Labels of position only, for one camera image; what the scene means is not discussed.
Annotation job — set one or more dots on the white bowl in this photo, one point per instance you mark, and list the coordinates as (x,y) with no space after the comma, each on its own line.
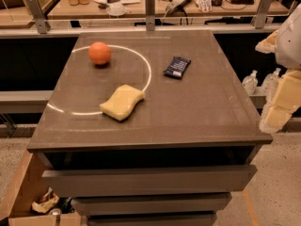
(116,10)

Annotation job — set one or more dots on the wooden workbench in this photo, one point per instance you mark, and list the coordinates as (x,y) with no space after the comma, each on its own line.
(63,10)

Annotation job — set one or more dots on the metal bracket left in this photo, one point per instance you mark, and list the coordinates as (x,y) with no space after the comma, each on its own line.
(41,23)

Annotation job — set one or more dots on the metal bracket right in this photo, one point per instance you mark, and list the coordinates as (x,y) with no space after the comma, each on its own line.
(259,19)

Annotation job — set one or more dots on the orange ball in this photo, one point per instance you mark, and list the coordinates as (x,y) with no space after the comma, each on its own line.
(99,53)

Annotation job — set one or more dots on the clear plastic bottle left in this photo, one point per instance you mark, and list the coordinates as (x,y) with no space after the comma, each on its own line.
(250,82)

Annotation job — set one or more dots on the dark blue snack packet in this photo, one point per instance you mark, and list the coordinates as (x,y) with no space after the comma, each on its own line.
(177,67)

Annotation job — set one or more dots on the clear plastic bottle right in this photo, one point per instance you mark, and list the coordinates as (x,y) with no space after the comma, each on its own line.
(269,78)

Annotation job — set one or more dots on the metal bracket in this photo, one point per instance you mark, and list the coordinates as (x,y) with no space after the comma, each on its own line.
(41,23)
(150,14)
(259,19)

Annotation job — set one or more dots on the clear plastic bottle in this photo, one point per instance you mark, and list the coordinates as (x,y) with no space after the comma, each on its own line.
(250,82)
(269,78)

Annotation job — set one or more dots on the white patterned packet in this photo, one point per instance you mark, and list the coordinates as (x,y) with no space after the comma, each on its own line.
(204,5)

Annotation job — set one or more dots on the metal bracket middle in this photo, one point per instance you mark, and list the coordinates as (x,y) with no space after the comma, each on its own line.
(150,14)

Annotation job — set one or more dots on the yellow sponge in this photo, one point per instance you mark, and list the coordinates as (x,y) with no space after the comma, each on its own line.
(122,102)

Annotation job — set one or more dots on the white power strip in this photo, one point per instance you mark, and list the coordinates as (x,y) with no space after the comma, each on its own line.
(174,5)

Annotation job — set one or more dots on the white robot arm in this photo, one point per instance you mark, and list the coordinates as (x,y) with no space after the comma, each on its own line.
(285,42)

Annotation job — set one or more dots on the padded gripper body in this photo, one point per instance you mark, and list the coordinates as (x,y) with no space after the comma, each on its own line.
(291,46)

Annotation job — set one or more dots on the cardboard box with trash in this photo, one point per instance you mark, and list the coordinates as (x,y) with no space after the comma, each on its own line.
(27,186)

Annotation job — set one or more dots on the grey drawer cabinet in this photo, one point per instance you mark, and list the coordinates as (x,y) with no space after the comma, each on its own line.
(179,156)

